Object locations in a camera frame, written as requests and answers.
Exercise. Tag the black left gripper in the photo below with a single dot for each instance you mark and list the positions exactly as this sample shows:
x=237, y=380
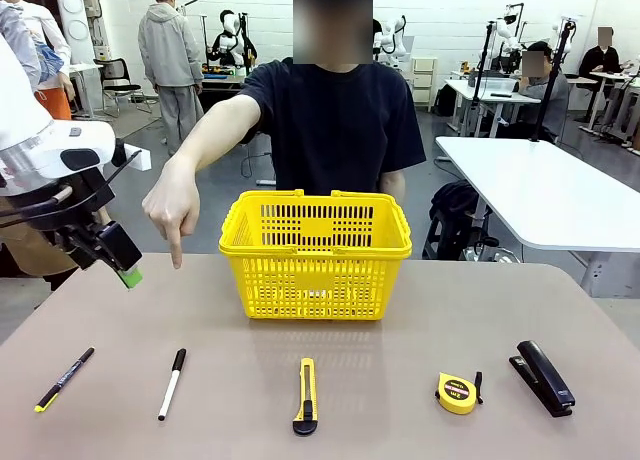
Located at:
x=92, y=190

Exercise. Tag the white marker with black cap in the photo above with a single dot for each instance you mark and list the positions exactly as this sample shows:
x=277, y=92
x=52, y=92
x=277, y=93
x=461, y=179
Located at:
x=171, y=387

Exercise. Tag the yellow utility knife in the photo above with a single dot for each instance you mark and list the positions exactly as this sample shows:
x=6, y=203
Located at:
x=306, y=395

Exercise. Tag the yellow tape measure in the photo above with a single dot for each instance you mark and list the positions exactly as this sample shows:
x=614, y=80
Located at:
x=455, y=395

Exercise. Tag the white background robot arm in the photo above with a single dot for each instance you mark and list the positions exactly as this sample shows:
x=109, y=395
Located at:
x=502, y=27

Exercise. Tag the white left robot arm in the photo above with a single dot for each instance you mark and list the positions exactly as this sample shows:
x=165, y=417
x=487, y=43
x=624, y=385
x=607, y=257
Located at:
x=45, y=150

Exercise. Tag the person's right forearm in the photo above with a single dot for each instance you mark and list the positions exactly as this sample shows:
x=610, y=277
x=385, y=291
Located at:
x=210, y=130

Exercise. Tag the yellow plastic shopping basket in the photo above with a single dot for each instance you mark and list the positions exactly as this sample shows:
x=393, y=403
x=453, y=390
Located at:
x=315, y=252

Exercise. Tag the person in grey hoodie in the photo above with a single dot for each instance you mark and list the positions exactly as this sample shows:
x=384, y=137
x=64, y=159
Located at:
x=167, y=40

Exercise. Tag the person in dark t-shirt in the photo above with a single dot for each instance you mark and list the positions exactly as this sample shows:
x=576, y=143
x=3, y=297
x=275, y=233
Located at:
x=330, y=120

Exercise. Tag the seated person in grey top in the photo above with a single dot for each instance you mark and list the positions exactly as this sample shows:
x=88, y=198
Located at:
x=542, y=90

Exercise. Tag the seated person in black top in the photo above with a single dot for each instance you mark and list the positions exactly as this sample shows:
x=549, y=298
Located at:
x=600, y=60

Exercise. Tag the person's right hand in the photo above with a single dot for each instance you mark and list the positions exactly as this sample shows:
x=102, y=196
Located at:
x=172, y=200

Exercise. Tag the black pen with yellow cap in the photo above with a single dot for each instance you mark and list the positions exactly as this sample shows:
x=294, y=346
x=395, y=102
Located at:
x=65, y=379

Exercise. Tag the black office chair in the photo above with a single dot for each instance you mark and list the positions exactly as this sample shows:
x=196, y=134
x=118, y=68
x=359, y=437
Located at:
x=112, y=70

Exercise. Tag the tall white standing appliance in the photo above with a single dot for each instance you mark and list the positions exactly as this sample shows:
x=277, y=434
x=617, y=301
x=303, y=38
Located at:
x=75, y=10

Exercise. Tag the black and white humanoid robot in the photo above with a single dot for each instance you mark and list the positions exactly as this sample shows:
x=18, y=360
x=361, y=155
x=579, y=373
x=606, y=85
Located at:
x=230, y=25

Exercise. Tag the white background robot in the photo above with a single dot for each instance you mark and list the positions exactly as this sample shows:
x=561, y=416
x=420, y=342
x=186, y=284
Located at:
x=395, y=35

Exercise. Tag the white drawer cabinet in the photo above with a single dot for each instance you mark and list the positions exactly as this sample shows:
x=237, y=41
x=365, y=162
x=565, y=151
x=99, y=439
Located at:
x=424, y=80

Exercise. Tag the white background desk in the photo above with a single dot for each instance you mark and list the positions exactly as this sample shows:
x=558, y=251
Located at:
x=480, y=92

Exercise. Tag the black tripod pole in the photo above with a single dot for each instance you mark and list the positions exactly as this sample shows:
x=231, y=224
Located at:
x=482, y=65
x=559, y=60

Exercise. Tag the large white table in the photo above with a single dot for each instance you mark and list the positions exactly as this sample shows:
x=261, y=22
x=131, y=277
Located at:
x=540, y=195

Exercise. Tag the black stapler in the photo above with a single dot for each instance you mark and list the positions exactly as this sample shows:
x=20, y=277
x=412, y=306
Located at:
x=542, y=375

